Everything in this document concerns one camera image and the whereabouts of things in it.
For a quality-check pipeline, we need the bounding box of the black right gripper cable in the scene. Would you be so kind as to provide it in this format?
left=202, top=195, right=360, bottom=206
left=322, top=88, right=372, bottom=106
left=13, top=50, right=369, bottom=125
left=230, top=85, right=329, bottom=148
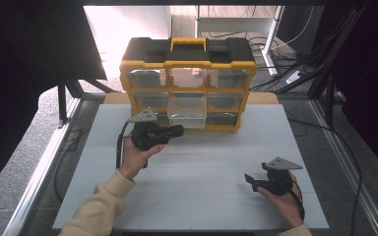
left=288, top=181, right=306, bottom=222

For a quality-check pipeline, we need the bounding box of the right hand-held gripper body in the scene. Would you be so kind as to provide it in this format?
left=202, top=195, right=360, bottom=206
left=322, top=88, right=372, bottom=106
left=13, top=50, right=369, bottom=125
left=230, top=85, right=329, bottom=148
left=254, top=155, right=304, bottom=197

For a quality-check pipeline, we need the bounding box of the black metal stand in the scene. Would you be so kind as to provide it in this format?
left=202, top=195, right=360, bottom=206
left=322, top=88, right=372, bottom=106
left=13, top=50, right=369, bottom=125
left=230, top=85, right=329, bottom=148
left=275, top=6, right=370, bottom=131
left=56, top=77, right=116, bottom=123

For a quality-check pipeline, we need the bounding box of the yellow black drawer organizer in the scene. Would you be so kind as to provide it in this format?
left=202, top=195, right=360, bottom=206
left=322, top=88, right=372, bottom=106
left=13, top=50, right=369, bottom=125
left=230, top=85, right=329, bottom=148
left=119, top=36, right=258, bottom=133

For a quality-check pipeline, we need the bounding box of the clear plastic drawer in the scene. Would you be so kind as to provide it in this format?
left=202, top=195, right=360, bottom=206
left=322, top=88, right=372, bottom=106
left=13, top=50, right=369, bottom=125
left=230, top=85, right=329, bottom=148
left=166, top=91, right=208, bottom=130

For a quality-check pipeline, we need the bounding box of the aluminium rail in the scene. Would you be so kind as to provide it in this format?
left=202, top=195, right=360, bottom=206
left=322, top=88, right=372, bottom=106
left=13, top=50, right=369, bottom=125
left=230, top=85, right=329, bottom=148
left=2, top=97, right=84, bottom=236
left=309, top=97, right=378, bottom=236

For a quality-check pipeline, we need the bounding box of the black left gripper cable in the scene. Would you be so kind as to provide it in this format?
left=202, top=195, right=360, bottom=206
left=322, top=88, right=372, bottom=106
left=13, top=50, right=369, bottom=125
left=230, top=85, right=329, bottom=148
left=115, top=120, right=149, bottom=170

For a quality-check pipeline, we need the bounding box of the white desk frame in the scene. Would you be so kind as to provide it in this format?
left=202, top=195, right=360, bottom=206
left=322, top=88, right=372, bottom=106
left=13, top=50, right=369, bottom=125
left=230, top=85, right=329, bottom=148
left=195, top=4, right=285, bottom=78

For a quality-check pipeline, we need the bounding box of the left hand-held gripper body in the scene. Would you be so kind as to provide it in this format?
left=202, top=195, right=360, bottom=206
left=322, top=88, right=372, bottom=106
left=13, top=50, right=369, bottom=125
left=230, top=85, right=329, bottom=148
left=127, top=107, right=171, bottom=152

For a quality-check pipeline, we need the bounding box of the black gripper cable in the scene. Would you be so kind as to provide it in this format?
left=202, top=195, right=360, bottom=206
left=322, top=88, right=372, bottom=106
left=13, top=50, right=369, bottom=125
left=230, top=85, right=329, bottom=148
left=288, top=181, right=306, bottom=222
left=115, top=120, right=149, bottom=170

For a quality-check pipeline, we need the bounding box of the white table mat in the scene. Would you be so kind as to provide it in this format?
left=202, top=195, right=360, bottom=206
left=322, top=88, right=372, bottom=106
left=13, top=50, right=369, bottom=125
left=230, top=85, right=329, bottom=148
left=52, top=103, right=330, bottom=230

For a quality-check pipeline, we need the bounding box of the black curtain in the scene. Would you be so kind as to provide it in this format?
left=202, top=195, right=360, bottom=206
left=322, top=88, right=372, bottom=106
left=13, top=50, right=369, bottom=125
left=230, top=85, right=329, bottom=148
left=0, top=0, right=108, bottom=200
left=321, top=0, right=378, bottom=183

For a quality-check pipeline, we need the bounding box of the person's left hand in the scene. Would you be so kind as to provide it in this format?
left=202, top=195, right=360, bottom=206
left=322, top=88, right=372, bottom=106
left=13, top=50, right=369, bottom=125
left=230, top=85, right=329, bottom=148
left=117, top=130, right=166, bottom=182

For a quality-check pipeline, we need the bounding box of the black floor cable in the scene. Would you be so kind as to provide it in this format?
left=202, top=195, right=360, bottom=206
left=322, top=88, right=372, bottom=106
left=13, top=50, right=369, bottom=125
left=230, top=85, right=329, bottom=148
left=283, top=109, right=364, bottom=236
left=53, top=128, right=91, bottom=202

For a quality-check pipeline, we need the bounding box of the person's right hand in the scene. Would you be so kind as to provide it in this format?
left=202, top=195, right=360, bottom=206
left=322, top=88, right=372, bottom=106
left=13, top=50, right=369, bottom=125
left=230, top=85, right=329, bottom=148
left=256, top=171, right=305, bottom=229

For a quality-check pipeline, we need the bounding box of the white power strip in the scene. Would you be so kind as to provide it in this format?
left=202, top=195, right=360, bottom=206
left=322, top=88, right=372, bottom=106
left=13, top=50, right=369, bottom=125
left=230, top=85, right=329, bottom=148
left=285, top=70, right=302, bottom=85

